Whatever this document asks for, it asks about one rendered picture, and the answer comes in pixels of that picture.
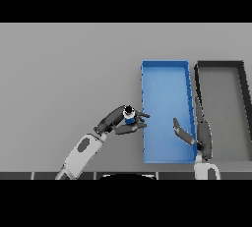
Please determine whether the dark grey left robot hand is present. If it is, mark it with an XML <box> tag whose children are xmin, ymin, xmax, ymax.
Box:
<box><xmin>93</xmin><ymin>104</ymin><xmax>152</xmax><ymax>137</ymax></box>

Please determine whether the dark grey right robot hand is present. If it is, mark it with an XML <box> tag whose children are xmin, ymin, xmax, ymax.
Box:
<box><xmin>172</xmin><ymin>95</ymin><xmax>214</xmax><ymax>163</ymax></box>

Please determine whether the dark grey bin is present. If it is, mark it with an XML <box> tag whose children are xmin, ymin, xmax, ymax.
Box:
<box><xmin>193</xmin><ymin>60</ymin><xmax>252</xmax><ymax>164</ymax></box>

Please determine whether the blue bin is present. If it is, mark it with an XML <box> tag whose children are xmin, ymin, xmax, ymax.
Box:
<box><xmin>141</xmin><ymin>60</ymin><xmax>199</xmax><ymax>164</ymax></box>

